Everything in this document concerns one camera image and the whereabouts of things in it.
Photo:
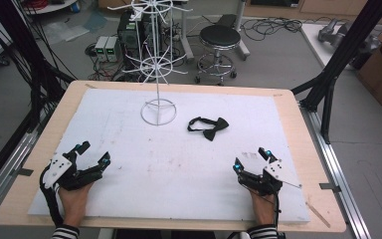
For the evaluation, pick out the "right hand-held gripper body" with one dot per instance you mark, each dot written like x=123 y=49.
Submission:
x=275 y=171

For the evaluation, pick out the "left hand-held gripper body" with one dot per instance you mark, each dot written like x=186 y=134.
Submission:
x=57 y=170

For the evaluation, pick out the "black bow tie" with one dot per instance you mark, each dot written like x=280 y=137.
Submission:
x=217 y=127

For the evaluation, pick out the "person's left hand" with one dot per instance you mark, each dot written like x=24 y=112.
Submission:
x=74 y=204

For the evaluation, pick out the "person's right hand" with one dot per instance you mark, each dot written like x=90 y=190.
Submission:
x=264 y=209

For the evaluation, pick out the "black tape piece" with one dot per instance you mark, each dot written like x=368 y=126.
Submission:
x=25 y=172
x=330 y=187

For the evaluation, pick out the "white foam board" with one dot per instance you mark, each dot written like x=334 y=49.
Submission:
x=162 y=172

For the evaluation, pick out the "thin wooden stick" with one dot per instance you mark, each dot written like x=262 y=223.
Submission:
x=318 y=215

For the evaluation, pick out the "grey bench power supply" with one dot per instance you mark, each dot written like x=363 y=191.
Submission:
x=100 y=48
x=112 y=49

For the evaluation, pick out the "white desk leg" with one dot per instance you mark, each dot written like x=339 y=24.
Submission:
x=241 y=33
x=185 y=36

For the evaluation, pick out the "black computer tower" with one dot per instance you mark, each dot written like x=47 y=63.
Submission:
x=127 y=33

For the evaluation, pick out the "white low platform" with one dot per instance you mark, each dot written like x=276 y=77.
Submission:
x=313 y=40

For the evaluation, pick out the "black round stool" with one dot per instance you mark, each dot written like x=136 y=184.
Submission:
x=220 y=36

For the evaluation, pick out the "black foot pedal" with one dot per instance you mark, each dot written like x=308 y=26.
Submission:
x=227 y=20

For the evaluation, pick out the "grey machine part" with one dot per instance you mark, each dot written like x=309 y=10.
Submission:
x=331 y=31

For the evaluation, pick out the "round white table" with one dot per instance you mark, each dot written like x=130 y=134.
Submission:
x=51 y=7

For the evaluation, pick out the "aluminium rail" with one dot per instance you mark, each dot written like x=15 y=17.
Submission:
x=10 y=159
x=341 y=199

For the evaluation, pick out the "black metal frame post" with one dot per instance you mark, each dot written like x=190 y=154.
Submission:
x=344 y=49

